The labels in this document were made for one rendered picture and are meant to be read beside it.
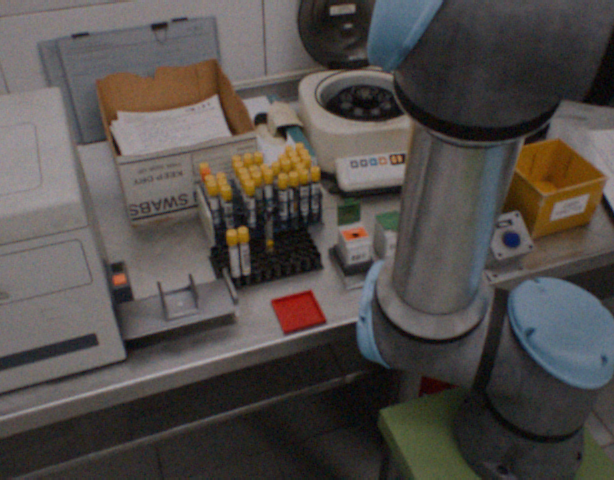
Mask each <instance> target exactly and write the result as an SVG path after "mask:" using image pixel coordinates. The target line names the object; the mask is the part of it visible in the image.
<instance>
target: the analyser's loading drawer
mask: <svg viewBox="0 0 614 480"><path fill-rule="evenodd" d="M188 280H189V284H186V285H183V286H179V287H175V288H171V289H167V290H162V286H161V283H160V282H159V281H158V282H157V285H158V289H159V292H160V294H159V295H155V296H151V297H147V298H143V299H139V300H134V301H130V302H126V303H122V304H118V305H116V307H114V309H115V312H116V316H117V319H118V322H119V325H120V329H121V333H122V336H123V340H126V339H130V338H134V337H138V336H142V335H145V334H149V333H153V332H157V331H161V330H165V329H168V328H172V327H175V326H179V325H183V324H186V323H190V322H194V321H198V320H202V319H205V318H209V317H213V316H217V315H221V314H225V313H228V312H232V311H234V313H235V315H236V316H239V315H240V312H239V302H238V297H237V294H236V291H235V289H234V286H233V284H232V281H231V279H230V276H229V274H228V271H227V269H226V268H224V269H223V278H222V279H218V280H214V281H210V282H206V283H202V284H198V285H195V284H194V281H193V278H192V275H191V274H190V273H189V274H188ZM180 302H182V306H180V307H179V303H180Z"/></svg>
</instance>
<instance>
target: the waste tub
mask: <svg viewBox="0 0 614 480"><path fill-rule="evenodd" d="M607 179H610V177H609V176H608V175H607V174H605V173H604V172H603V171H601V170H599V169H598V168H597V167H596V166H594V165H593V164H592V163H591V162H589V161H588V160H587V159H586V158H584V157H583V156H582V155H581V154H580V153H578V152H577V151H576V150H575V149H573V148H572V147H571V146H570V145H568V144H567V143H566V142H565V141H563V140H562V139H561V138H560V137H559V138H555V139H551V140H547V141H543V142H539V143H535V144H531V145H527V146H523V147H522V148H521V152H520V155H519V158H518V161H517V164H516V167H515V171H514V174H513V177H512V180H511V183H510V187H509V190H508V193H507V196H506V199H505V201H504V205H503V208H502V212H503V213H504V214H506V213H510V212H514V211H519V212H520V214H521V216H522V219H523V221H524V224H525V226H526V228H527V231H528V233H529V235H530V238H531V240H533V239H537V238H540V237H543V236H547V235H550V234H554V233H557V232H560V231H564V230H567V229H571V228H574V227H577V226H581V225H584V224H587V223H591V222H592V219H593V217H594V214H595V211H596V209H597V206H598V203H599V201H600V198H601V195H602V193H603V190H604V187H605V185H606V182H607Z"/></svg>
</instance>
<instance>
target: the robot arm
mask: <svg viewBox="0 0 614 480"><path fill-rule="evenodd" d="M367 56H368V59H369V62H370V64H371V65H373V66H374V67H378V68H381V69H382V71H383V72H385V73H391V72H393V71H394V75H393V89H394V94H395V97H396V99H397V101H398V103H399V105H400V107H401V110H402V111H403V112H404V114H405V115H406V116H407V117H408V118H409V128H408V137H407V146H406V155H405V163H404V172H403V181H402V190H401V199H400V208H399V215H398V223H397V233H396V242H395V251H394V253H392V254H391V255H390V256H389V257H388V258H387V259H386V260H381V261H379V262H376V263H375V264H374V265H373V266H372V268H371V270H370V271H369V273H368V276H367V278H366V281H365V284H364V288H363V291H362V296H361V299H360V305H359V311H358V314H359V319H358V322H357V339H358V345H359V348H360V351H361V352H362V354H363V355H364V356H365V357H366V358H367V359H369V360H372V361H375V362H378V363H381V364H383V365H384V366H385V367H387V368H390V369H401V370H404V371H407V372H411V373H415V374H418V375H422V376H425V377H429V378H432V379H436V380H440V381H443V382H447V383H450V384H454V385H457V386H461V387H465V388H468V389H471V390H470V391H469V392H468V393H467V394H466V396H465V397H464V398H463V400H462V401H461V403H460V405H459V408H458V411H457V414H456V417H455V421H454V438H455V442H456V446H457V448H458V451H459V452H460V453H461V455H462V456H463V458H464V460H465V461H466V463H467V464H468V465H469V467H470V468H471V469H472V470H473V471H474V472H475V473H476V474H477V475H478V476H479V477H480V478H482V479H483V480H573V479H574V478H575V476H576V474H577V473H578V471H579V469H580V467H581V465H582V462H583V458H584V453H585V436H584V424H585V422H586V421H587V420H586V419H587V417H588V415H589V413H590V411H591V409H592V407H593V406H594V404H595V402H596V400H597V398H598V396H599V394H600V392H601V391H602V389H603V387H604V385H606V384H607V383H608V382H609V380H610V379H611V377H612V374H613V371H614V318H613V317H612V315H611V314H610V312H609V311H608V310H607V309H605V308H604V307H603V306H602V305H601V303H600V301H599V300H597V299H596V298H595V297H594V296H592V295H591V294H590V293H588V292H587V291H585V290H584V289H582V288H580V287H578V286H576V285H574V284H571V283H569V282H566V281H563V280H559V279H554V278H536V279H535V280H534V281H532V280H527V281H525V282H523V283H522V284H520V285H519V286H518V287H517V288H515V289H514V290H513V292H512V291H509V290H504V289H500V288H496V287H492V286H489V284H488V280H487V278H486V275H485V273H484V271H483V268H484V265H485V262H486V259H487V256H488V252H489V249H490V246H491V243H492V240H493V237H494V233H495V230H496V227H497V224H498V221H499V217H500V214H501V211H502V208H503V205H504V201H505V199H506V196H507V193H508V190H509V187H510V183H511V180H512V177H513V174H514V171H515V167H516V164H517V161H518V158H519V155H520V152H521V148H522V145H523V142H524V139H525V138H526V137H528V136H530V135H532V134H534V133H536V132H537V131H539V130H540V129H542V128H543V127H545V126H546V125H547V124H548V123H549V122H550V121H551V120H552V118H553V117H554V115H555V114H556V112H557V110H558V108H559V105H560V103H561V100H562V101H568V102H574V103H580V104H585V105H590V106H596V107H606V108H610V109H614V0H377V1H376V5H375V9H374V14H373V18H372V23H371V28H370V33H369V39H368V48H367Z"/></svg>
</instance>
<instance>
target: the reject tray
mask: <svg viewBox="0 0 614 480"><path fill-rule="evenodd" d="M271 304H272V306H273V308H274V310H275V313H276V315H277V317H278V320H279V322H280V324H281V326H282V329H283V331H284V333H285V334H288V333H290V332H294V331H297V330H301V329H305V328H308V327H312V326H315V325H319V324H323V323H326V322H327V318H326V317H325V315H324V313H323V311H322V309H321V307H320V305H319V303H318V301H317V299H316V298H315V296H314V294H313V292H312V290H311V289H310V290H307V291H303V292H299V293H295V294H291V295H288V296H285V297H281V298H273V299H271Z"/></svg>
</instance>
